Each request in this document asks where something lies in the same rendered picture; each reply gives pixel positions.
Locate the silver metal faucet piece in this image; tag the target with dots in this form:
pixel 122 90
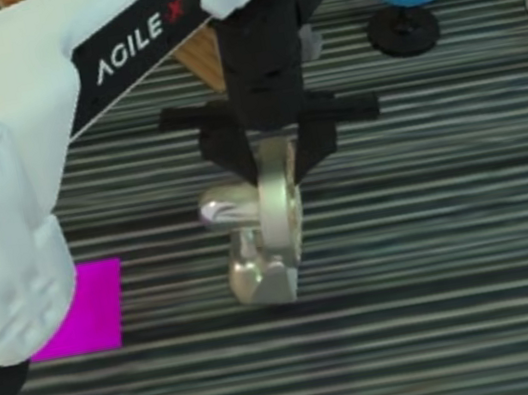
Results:
pixel 274 216

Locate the magenta square pad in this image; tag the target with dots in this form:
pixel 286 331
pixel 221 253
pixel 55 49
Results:
pixel 90 312

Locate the light wooden block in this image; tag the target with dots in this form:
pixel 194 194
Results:
pixel 203 60

